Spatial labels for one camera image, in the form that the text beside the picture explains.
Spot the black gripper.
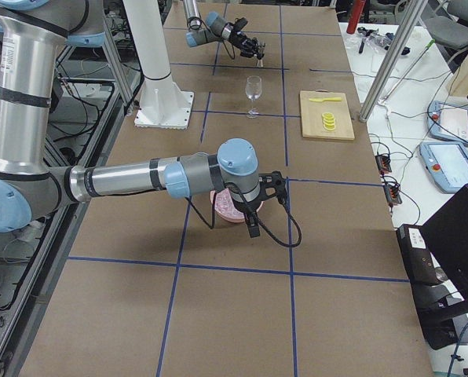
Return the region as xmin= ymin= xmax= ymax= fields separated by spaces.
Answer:
xmin=229 ymin=31 xmax=265 ymax=58
xmin=232 ymin=188 xmax=263 ymax=238

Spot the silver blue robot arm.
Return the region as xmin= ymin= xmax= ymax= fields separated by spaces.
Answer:
xmin=183 ymin=0 xmax=265 ymax=65
xmin=0 ymin=1 xmax=263 ymax=236

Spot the clear wine glass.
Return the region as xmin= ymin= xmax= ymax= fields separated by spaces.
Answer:
xmin=245 ymin=75 xmax=262 ymax=119

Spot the pile of clear ice cubes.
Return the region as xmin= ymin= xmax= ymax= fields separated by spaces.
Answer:
xmin=214 ymin=188 xmax=246 ymax=221

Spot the pink bowl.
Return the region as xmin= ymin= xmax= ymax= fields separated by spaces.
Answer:
xmin=210 ymin=186 xmax=265 ymax=225

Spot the yellow plastic knife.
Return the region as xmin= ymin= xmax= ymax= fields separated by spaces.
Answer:
xmin=309 ymin=97 xmax=342 ymax=103

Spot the bamboo cutting board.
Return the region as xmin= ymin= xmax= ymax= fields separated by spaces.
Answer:
xmin=299 ymin=90 xmax=355 ymax=141

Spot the red cylinder bottle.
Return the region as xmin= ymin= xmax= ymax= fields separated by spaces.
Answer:
xmin=346 ymin=0 xmax=366 ymax=35

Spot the lower orange connector block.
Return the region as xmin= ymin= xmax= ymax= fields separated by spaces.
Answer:
xmin=383 ymin=181 xmax=402 ymax=207

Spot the orange connector block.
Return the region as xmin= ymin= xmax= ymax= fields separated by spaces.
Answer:
xmin=375 ymin=154 xmax=392 ymax=175
xmin=383 ymin=181 xmax=402 ymax=207

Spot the upper orange connector block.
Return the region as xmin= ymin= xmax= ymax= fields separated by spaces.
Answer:
xmin=375 ymin=154 xmax=392 ymax=175

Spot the black box device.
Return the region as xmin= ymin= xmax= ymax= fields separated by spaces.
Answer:
xmin=396 ymin=224 xmax=441 ymax=286

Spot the black monitor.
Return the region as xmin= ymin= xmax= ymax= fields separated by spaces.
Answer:
xmin=419 ymin=184 xmax=468 ymax=326

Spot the lower teach pendant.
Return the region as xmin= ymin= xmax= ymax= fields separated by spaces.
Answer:
xmin=419 ymin=141 xmax=468 ymax=193

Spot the teach pendant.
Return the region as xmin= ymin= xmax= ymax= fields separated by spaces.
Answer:
xmin=419 ymin=141 xmax=468 ymax=193
xmin=427 ymin=101 xmax=468 ymax=146

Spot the upper teach pendant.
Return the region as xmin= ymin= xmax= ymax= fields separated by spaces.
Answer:
xmin=427 ymin=101 xmax=468 ymax=146

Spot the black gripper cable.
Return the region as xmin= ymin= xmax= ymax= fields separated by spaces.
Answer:
xmin=186 ymin=184 xmax=302 ymax=248
xmin=221 ymin=37 xmax=239 ymax=60

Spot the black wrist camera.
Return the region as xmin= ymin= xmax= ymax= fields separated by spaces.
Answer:
xmin=233 ymin=17 xmax=248 ymax=32
xmin=258 ymin=170 xmax=288 ymax=207

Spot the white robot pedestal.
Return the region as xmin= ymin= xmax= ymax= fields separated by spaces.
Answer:
xmin=123 ymin=0 xmax=194 ymax=130

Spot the aluminium frame post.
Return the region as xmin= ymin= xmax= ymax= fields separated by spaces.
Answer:
xmin=359 ymin=0 xmax=428 ymax=123

